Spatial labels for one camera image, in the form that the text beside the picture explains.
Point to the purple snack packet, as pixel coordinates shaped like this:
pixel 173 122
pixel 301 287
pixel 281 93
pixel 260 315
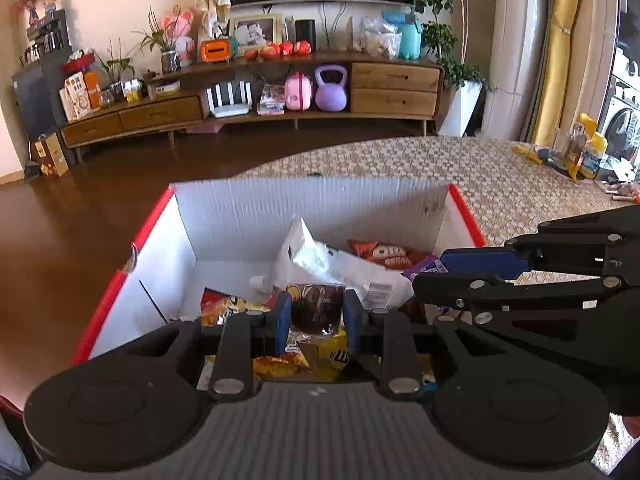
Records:
pixel 422 266

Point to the white floor air conditioner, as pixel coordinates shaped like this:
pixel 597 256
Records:
pixel 520 35

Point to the white red drink pouch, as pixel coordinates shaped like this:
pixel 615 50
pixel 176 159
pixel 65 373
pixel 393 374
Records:
pixel 350 272

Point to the purple kettlebell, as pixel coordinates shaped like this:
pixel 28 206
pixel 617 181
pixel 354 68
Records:
pixel 330 95

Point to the pink toy case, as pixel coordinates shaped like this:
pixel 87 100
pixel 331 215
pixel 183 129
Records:
pixel 298 92

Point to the red cardboard box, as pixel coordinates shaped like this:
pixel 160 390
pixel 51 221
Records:
pixel 300 205

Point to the white washing machine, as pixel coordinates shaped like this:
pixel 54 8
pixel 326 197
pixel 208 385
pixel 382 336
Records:
pixel 622 125

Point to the white planter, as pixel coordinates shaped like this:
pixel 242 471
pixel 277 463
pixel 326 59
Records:
pixel 460 110

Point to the dark cabinet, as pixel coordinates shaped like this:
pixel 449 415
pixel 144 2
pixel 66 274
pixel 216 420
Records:
pixel 35 100

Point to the clear drinking glass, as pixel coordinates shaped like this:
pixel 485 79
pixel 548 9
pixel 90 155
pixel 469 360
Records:
pixel 562 150

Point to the white router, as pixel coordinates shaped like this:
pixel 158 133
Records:
pixel 229 105

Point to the small yellow box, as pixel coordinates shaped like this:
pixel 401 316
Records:
pixel 132 92

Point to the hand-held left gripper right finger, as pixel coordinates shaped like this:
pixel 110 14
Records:
pixel 352 325

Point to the wooden television cabinet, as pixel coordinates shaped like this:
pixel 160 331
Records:
pixel 395 87

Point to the stack of magazines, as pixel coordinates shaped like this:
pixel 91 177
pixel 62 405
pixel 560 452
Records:
pixel 271 100

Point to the dark brown snack packet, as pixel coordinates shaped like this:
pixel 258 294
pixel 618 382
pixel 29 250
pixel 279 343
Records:
pixel 317 307

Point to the framed photo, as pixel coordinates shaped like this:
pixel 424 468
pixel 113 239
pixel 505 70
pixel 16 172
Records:
pixel 255 32

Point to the dark round tray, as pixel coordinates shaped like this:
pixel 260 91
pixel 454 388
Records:
pixel 550 166

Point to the small green potted plant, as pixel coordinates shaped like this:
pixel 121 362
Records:
pixel 116 75

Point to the yellow curtain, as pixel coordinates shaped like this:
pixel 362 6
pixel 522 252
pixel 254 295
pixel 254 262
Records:
pixel 565 60

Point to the orchid in glass vase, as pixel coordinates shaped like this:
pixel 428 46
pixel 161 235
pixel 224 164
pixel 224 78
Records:
pixel 170 62

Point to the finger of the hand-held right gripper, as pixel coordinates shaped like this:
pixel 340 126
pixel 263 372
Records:
pixel 480 262
pixel 450 292

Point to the black rack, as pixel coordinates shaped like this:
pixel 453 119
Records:
pixel 47 35

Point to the yellow wrapper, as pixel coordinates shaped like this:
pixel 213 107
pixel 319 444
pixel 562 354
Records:
pixel 527 152

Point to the small brown box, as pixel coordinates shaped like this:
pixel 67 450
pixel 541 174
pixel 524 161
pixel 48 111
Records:
pixel 162 90

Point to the pink plush doll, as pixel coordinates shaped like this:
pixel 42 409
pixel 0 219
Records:
pixel 177 30

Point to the red orange ornament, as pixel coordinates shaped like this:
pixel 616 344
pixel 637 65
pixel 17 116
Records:
pixel 270 51
pixel 252 54
pixel 302 47
pixel 286 48

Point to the red yellow snack packet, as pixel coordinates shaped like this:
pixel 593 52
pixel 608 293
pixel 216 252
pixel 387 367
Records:
pixel 225 305

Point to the yellow lid supplement bottle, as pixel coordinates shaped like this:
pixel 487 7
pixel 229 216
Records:
pixel 595 157

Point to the clear plastic bag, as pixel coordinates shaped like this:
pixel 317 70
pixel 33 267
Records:
pixel 380 40

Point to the dried flowers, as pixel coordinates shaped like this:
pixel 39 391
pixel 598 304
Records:
pixel 32 0

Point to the white carton box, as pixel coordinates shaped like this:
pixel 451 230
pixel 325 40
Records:
pixel 74 97

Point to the black speaker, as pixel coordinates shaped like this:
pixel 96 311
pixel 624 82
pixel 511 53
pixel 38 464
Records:
pixel 305 30

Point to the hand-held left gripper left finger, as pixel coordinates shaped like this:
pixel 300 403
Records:
pixel 282 320

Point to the light blue jug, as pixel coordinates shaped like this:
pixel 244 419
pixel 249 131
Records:
pixel 410 40

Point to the reddish brown foil packet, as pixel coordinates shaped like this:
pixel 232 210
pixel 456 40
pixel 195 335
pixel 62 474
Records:
pixel 385 255

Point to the orange teal radio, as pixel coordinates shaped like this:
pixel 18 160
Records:
pixel 217 50

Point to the orange carton box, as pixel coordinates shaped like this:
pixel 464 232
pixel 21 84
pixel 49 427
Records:
pixel 93 90

